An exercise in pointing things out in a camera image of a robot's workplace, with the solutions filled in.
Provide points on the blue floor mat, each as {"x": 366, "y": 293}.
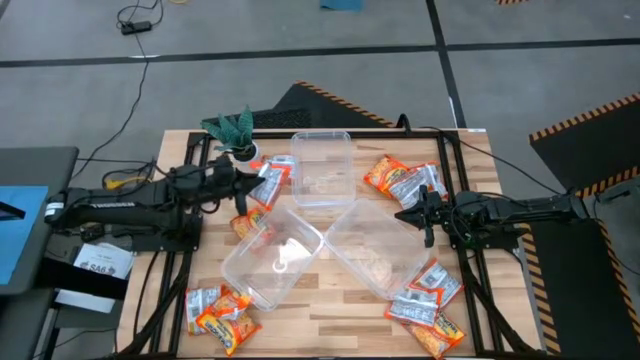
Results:
{"x": 341, "y": 4}

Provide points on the grey metal bracket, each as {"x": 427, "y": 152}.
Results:
{"x": 620, "y": 190}

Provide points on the black mat with hazard stripes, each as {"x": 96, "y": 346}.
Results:
{"x": 320, "y": 107}
{"x": 510, "y": 1}
{"x": 580, "y": 290}
{"x": 590, "y": 145}

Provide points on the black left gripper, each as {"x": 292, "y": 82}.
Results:
{"x": 222, "y": 182}

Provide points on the green plant in white pot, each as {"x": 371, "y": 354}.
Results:
{"x": 235, "y": 132}

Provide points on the black aluminium table frame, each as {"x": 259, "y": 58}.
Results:
{"x": 390, "y": 134}

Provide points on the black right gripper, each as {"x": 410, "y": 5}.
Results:
{"x": 437, "y": 215}

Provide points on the grey side cabinet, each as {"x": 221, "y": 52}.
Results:
{"x": 22, "y": 325}

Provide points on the blue desk mat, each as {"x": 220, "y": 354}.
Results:
{"x": 20, "y": 240}

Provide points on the blank white paper sheet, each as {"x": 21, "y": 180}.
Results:
{"x": 85, "y": 301}

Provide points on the grey desk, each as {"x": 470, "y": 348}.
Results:
{"x": 45, "y": 165}

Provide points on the black power adapter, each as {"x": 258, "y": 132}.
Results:
{"x": 136, "y": 27}

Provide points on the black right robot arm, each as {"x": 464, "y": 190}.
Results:
{"x": 525, "y": 206}

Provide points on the black flat device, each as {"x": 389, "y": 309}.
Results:
{"x": 10, "y": 211}

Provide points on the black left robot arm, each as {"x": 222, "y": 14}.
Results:
{"x": 125, "y": 205}

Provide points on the clear plastic bin with label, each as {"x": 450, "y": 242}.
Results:
{"x": 295, "y": 240}

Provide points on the white printed paper sheet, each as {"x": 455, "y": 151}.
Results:
{"x": 102, "y": 260}

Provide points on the yellow power plug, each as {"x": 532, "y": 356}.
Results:
{"x": 112, "y": 185}

